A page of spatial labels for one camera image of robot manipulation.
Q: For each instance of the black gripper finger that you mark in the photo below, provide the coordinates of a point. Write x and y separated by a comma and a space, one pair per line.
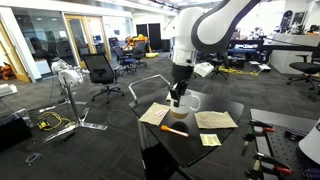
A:
176, 100

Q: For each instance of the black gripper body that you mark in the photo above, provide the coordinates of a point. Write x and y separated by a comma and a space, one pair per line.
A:
181, 75

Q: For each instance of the white ceramic mug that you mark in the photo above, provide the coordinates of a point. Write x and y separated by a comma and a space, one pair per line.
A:
188, 102

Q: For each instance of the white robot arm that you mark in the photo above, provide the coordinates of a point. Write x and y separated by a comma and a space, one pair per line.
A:
206, 32

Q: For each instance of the brown paper bag near mug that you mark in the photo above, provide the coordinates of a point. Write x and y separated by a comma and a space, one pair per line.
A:
214, 120

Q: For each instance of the brown paper bag pink label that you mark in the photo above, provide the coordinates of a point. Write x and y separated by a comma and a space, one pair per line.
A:
155, 114

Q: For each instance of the orange marker pen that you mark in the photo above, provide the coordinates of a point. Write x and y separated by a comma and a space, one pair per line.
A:
166, 128

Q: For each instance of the yellow-green sticky note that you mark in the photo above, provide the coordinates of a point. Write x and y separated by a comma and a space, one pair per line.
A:
210, 140

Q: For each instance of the blue office chair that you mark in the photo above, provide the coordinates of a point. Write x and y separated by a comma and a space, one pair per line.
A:
127, 63

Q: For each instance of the black mesh office chair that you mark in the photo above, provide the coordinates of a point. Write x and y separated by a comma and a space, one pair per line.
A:
101, 72

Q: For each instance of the white robot on stand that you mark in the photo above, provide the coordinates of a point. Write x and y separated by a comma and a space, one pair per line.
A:
68, 77

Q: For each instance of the black side breadboard table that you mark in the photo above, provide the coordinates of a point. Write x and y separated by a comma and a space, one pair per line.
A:
278, 156

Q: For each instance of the black office chair right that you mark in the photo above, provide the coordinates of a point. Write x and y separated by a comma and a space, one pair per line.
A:
307, 68

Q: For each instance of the white lamp shade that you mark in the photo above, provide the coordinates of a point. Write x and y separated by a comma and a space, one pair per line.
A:
310, 144

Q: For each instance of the black box on floor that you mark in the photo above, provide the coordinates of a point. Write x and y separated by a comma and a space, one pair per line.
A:
13, 130

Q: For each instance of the chrome table handle bar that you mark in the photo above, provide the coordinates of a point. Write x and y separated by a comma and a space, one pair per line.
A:
145, 84

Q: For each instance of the orange-handled clamp upper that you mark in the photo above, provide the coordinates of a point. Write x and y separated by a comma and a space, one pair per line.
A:
264, 126

